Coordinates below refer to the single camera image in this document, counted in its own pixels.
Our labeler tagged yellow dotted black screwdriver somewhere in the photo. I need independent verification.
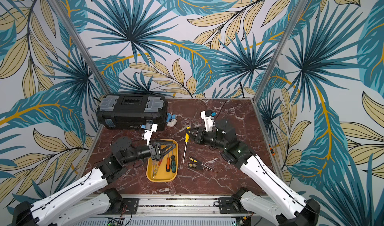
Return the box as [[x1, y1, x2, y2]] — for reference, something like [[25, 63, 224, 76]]
[[187, 163, 216, 173]]

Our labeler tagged long yellow black screwdriver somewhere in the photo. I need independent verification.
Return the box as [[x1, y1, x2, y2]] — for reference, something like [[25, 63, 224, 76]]
[[183, 127, 191, 163]]

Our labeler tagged orange black handle screwdriver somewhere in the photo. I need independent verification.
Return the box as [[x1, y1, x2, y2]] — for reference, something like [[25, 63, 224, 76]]
[[166, 157, 171, 172]]

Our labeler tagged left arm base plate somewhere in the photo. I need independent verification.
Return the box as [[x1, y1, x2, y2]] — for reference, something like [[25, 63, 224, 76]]
[[102, 198, 140, 215]]

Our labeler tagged green black handle screwdriver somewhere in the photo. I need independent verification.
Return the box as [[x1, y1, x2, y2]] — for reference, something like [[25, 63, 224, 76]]
[[171, 155, 177, 174]]

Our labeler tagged yellow plastic tray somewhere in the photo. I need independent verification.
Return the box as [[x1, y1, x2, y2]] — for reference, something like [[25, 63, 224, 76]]
[[146, 139, 179, 183]]

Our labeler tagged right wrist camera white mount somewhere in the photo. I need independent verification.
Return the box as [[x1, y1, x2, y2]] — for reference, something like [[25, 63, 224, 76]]
[[201, 110, 216, 132]]

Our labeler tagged white blue plug adapter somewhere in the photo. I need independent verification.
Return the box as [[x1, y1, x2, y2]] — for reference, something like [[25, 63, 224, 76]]
[[166, 113, 177, 127]]

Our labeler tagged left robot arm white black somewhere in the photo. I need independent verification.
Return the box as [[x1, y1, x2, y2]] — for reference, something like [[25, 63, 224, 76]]
[[12, 137, 177, 226]]

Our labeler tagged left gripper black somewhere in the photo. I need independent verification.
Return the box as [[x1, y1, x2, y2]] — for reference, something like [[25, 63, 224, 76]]
[[122, 138, 177, 164]]

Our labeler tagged aluminium front rail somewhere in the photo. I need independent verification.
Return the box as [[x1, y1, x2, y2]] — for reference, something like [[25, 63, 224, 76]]
[[44, 195, 307, 226]]

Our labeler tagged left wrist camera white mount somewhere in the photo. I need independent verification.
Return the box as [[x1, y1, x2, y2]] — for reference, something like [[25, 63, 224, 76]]
[[141, 123, 158, 145]]

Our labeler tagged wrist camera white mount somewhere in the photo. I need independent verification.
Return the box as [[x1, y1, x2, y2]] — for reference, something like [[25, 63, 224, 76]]
[[141, 123, 158, 145], [201, 110, 216, 132]]

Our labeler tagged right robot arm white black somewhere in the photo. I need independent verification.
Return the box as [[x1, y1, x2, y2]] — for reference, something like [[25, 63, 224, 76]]
[[186, 120, 321, 226]]

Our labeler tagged yellow black handle screwdriver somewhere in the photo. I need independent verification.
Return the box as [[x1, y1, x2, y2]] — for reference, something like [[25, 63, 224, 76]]
[[189, 157, 213, 171]]

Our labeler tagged black plastic toolbox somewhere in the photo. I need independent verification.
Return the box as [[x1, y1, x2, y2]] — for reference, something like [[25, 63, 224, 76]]
[[96, 94, 168, 131]]

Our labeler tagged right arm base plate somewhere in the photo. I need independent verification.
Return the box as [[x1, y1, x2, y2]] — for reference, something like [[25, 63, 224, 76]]
[[214, 197, 253, 214]]

